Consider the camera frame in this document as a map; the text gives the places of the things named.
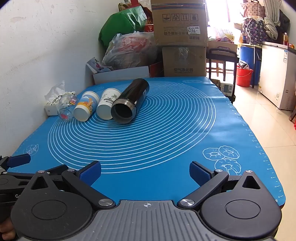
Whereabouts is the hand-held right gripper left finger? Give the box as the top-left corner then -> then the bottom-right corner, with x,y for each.
30,161 -> 116,210

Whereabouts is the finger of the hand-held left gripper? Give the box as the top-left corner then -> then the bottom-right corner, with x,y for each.
47,164 -> 69,177
0,153 -> 31,173

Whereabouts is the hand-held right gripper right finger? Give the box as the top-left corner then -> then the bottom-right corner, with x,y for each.
177,161 -> 264,210

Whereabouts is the clear glass cup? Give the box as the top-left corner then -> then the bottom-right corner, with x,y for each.
57,92 -> 80,121

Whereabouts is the blue yellow cartoon cup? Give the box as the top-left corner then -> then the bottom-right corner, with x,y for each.
73,91 -> 100,122

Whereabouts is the white printed cup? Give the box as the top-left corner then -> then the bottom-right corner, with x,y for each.
96,88 -> 122,120

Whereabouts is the black thermos cup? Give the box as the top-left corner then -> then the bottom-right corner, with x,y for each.
110,78 -> 150,124

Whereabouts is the person's left hand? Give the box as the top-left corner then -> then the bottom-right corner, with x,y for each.
0,218 -> 18,241

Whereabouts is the blue silicone baking mat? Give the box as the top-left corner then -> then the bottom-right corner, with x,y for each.
10,76 -> 286,207

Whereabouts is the white tissue pack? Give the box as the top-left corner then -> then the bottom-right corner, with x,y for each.
44,80 -> 78,116

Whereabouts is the small white carton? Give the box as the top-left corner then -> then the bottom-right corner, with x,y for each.
219,82 -> 234,97

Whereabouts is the white flat box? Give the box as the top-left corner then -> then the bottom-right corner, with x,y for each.
92,66 -> 150,85

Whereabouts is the red plastic bucket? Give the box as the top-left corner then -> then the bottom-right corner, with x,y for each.
236,66 -> 254,88

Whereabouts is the small printed paper box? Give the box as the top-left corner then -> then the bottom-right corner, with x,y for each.
86,57 -> 113,74

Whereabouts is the small cardboard box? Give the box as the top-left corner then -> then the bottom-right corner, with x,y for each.
161,45 -> 207,77

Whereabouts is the red carton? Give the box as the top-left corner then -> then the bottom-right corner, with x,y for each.
149,61 -> 165,78

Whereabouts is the white chest freezer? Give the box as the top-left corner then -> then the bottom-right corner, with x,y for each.
258,41 -> 296,111

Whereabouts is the dark wooden chair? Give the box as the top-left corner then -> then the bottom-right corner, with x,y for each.
206,48 -> 239,104

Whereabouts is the blue plastic barrel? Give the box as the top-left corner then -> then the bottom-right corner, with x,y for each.
239,44 -> 262,88

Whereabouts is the red filled plastic bag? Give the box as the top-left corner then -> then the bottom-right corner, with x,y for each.
102,31 -> 163,70

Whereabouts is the open cardboard box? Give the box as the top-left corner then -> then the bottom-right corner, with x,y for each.
207,37 -> 238,54

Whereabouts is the large cardboard box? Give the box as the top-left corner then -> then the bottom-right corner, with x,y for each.
150,0 -> 209,47

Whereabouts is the purple floral bag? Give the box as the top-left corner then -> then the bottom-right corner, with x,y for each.
242,18 -> 272,45

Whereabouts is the green plastic bag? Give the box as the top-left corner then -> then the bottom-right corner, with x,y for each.
99,6 -> 147,50

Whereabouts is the grey hanging cloth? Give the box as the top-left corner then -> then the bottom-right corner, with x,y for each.
263,0 -> 282,40

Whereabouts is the pink checked bag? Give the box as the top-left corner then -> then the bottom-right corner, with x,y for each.
241,0 -> 265,19

